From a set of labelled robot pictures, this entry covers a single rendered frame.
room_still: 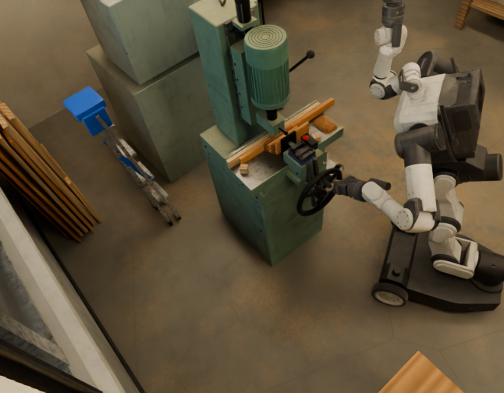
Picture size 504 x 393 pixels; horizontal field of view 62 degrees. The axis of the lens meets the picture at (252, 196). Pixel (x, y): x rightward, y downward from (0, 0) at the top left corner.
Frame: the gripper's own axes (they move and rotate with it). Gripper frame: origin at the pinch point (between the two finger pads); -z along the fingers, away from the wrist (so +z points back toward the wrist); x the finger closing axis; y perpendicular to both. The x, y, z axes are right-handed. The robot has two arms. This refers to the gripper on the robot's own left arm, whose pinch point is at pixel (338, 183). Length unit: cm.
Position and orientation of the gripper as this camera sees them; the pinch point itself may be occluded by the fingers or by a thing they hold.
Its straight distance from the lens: 194.7
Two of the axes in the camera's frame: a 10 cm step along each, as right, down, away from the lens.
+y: -2.7, -8.8, -4.0
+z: 4.7, 2.4, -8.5
